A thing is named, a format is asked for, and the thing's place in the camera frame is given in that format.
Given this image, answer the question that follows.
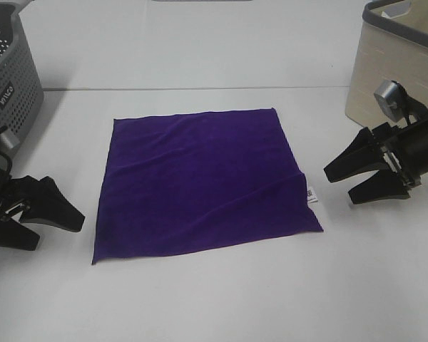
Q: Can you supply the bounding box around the white towel care label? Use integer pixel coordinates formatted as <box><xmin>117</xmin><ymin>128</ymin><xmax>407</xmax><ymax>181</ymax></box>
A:
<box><xmin>307</xmin><ymin>186</ymin><xmax>318</xmax><ymax>204</ymax></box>

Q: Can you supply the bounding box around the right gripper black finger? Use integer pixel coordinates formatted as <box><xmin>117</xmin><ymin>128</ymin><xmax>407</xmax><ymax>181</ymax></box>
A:
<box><xmin>348</xmin><ymin>170</ymin><xmax>410</xmax><ymax>204</ymax></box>
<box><xmin>324</xmin><ymin>128</ymin><xmax>391</xmax><ymax>182</ymax></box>

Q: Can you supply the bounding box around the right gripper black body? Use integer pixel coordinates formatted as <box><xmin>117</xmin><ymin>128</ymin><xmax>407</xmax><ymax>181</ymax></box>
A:
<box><xmin>372</xmin><ymin>118</ymin><xmax>428</xmax><ymax>187</ymax></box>

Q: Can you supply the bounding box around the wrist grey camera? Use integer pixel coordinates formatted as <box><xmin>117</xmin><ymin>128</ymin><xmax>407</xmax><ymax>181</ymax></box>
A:
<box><xmin>0</xmin><ymin>125</ymin><xmax>21</xmax><ymax>170</ymax></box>
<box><xmin>374</xmin><ymin>80</ymin><xmax>409</xmax><ymax>123</ymax></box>

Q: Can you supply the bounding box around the grey perforated plastic basket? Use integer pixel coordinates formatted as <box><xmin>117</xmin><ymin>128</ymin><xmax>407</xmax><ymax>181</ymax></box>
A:
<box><xmin>0</xmin><ymin>1</ymin><xmax>44</xmax><ymax>141</ymax></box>

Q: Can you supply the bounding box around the purple towel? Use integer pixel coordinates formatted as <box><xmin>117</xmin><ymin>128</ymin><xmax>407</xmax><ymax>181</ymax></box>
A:
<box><xmin>93</xmin><ymin>108</ymin><xmax>322</xmax><ymax>262</ymax></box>

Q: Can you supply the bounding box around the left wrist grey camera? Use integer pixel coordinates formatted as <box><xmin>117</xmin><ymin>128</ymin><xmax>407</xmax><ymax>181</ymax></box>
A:
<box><xmin>0</xmin><ymin>125</ymin><xmax>21</xmax><ymax>170</ymax></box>

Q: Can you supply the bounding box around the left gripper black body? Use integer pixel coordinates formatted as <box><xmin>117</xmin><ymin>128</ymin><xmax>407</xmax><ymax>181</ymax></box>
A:
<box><xmin>0</xmin><ymin>170</ymin><xmax>32</xmax><ymax>232</ymax></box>

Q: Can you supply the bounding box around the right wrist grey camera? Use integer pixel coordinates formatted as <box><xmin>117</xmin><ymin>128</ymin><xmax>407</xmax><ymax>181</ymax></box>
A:
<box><xmin>374</xmin><ymin>80</ymin><xmax>409</xmax><ymax>123</ymax></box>

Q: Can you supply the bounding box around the beige fabric storage bin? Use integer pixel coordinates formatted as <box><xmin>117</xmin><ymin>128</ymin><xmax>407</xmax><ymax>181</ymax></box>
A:
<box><xmin>345</xmin><ymin>1</ymin><xmax>428</xmax><ymax>128</ymax></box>

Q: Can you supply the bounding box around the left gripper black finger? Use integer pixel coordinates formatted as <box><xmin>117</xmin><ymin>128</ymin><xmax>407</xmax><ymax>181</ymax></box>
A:
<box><xmin>0</xmin><ymin>221</ymin><xmax>40</xmax><ymax>251</ymax></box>
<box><xmin>12</xmin><ymin>176</ymin><xmax>85</xmax><ymax>232</ymax></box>

